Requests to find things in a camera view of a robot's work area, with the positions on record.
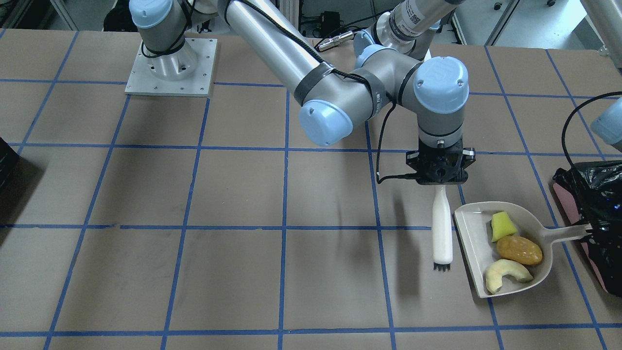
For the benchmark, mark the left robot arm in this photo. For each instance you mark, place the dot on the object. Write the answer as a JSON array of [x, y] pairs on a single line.
[[405, 28]]

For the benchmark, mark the white plastic dustpan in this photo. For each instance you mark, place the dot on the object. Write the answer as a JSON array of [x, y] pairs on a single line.
[[475, 232]]

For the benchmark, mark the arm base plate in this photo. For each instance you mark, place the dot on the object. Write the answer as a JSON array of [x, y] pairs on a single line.
[[185, 73]]

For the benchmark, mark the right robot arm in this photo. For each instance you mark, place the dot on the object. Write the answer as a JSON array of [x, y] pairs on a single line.
[[333, 102]]

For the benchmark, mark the aluminium frame post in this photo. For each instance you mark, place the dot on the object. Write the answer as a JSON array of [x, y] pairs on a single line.
[[290, 10]]

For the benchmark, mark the orange bread roll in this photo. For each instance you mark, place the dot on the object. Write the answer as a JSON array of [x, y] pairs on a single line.
[[519, 249]]

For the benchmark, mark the yellow sponge piece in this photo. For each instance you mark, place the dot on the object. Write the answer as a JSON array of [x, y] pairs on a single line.
[[502, 226]]

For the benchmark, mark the black lined trash bin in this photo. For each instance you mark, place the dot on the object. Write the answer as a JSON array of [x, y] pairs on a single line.
[[595, 189]]

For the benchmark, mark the white hand brush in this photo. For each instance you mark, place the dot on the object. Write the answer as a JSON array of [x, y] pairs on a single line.
[[442, 251]]

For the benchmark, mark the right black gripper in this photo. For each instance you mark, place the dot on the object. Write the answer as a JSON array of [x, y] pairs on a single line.
[[412, 159]]

